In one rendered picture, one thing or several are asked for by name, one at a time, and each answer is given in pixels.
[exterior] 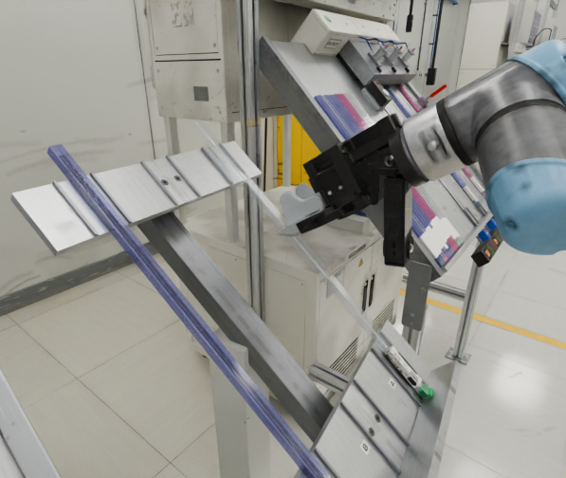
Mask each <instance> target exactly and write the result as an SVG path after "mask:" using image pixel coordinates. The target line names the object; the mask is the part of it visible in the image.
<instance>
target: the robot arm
mask: <svg viewBox="0 0 566 478"><path fill-rule="evenodd" d="M344 147H345V148H346V149H344ZM391 156H393V159H392V158H391ZM476 162H478V163H479V166H480V170H481V174H482V178H483V181H484V187H485V200H486V204H487V206H488V208H489V209H490V211H491V212H492V214H493V216H494V218H495V221H496V224H497V227H498V230H499V233H500V235H501V237H502V239H503V240H504V242H505V243H506V244H508V245H509V246H510V247H512V248H514V249H516V250H518V251H521V252H524V253H528V254H533V255H554V254H555V253H557V252H559V251H562V250H566V45H565V44H564V43H563V42H561V41H560V40H549V41H546V42H544V43H542V44H540V45H538V46H535V47H533V48H532V49H530V50H528V51H526V52H524V53H522V54H521V55H519V56H514V57H511V58H509V59H508V60H506V61H505V62H504V64H502V65H500V66H498V67H497V68H495V69H493V70H491V71H490V72H488V73H486V74H484V75H483V76H482V77H480V78H478V79H477V80H475V81H473V82H471V83H469V84H467V85H465V86H464V87H462V88H460V89H458V90H457V91H455V92H453V93H451V94H450V95H448V96H446V97H444V98H443V99H441V100H439V101H437V102H436V103H434V104H432V105H430V106H429V107H427V108H425V109H423V110H422V111H420V112H418V113H416V114H415V115H413V116H411V117H409V118H408V119H405V120H404V122H403V125H402V123H401V121H400V119H399V117H398V116H397V114H396V113H393V114H391V115H388V116H386V117H384V118H383V119H380V120H379V121H377V122H376V124H374V125H372V126H371V127H369V128H367V129H366V130H364V131H362V132H360V133H359V134H357V135H355V136H354V137H352V138H349V139H347V140H344V141H343V142H341V143H339V144H336V145H335V146H333V147H331V148H330V149H328V150H326V151H325V152H323V153H321V154H320V155H318V156H316V157H314V158H312V159H311V160H309V161H307V162H306V163H304V164H302V166H303V168H304V169H305V171H306V172H307V174H308V176H309V179H308V180H309V182H310V184H311V186H312V188H313V189H312V188H311V187H310V186H308V185H307V184H305V183H302V184H300V185H298V186H297V188H296V194H294V193H292V192H290V191H286V192H283V193H282V195H281V204H282V207H283V213H284V217H285V220H286V227H285V228H283V229H281V230H278V233H279V234H280V235H283V236H290V237H292V236H296V235H299V234H303V233H305V232H308V231H310V230H314V229H316V228H319V227H321V226H323V225H325V224H327V223H329V222H332V221H334V220H336V219H337V220H340V219H343V218H346V217H348V216H350V215H352V214H354V213H356V212H358V211H361V210H363V209H365V208H366V207H368V206H369V205H376V204H377V203H378V202H379V201H380V200H382V199H383V200H384V240H383V256H384V265H386V266H391V267H405V265H406V263H407V262H408V260H410V259H411V257H412V254H413V237H411V219H412V186H413V187H418V186H420V185H422V184H425V183H427V182H429V181H435V180H437V179H439V178H441V177H444V176H446V175H449V174H452V173H454V172H456V171H458V170H461V169H463V168H464V167H466V166H469V165H471V164H474V163H476ZM324 204H325V205H324Z"/></svg>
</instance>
